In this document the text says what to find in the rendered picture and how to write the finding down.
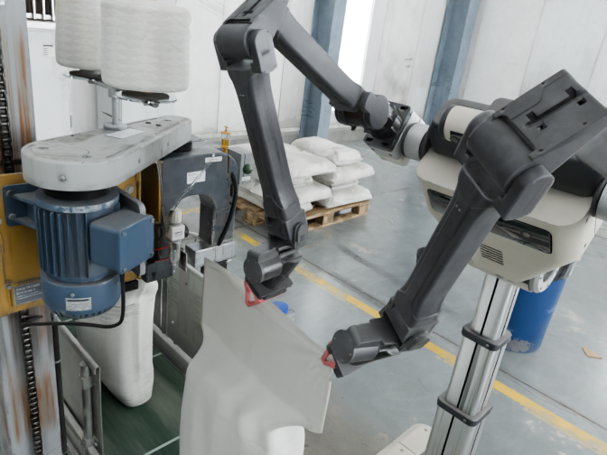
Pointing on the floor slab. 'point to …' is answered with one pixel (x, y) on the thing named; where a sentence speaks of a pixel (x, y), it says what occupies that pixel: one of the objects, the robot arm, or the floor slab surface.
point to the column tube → (14, 388)
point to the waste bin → (536, 313)
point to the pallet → (254, 215)
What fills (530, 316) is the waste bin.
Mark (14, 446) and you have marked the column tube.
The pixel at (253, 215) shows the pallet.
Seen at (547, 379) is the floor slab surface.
